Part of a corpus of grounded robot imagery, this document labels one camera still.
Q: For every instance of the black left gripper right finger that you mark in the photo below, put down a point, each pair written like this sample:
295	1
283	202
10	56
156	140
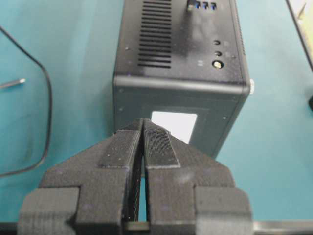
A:
188	192

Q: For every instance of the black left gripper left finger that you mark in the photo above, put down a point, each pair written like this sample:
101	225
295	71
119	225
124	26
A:
92	193

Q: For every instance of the black mini PC box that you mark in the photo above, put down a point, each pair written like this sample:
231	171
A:
182	57

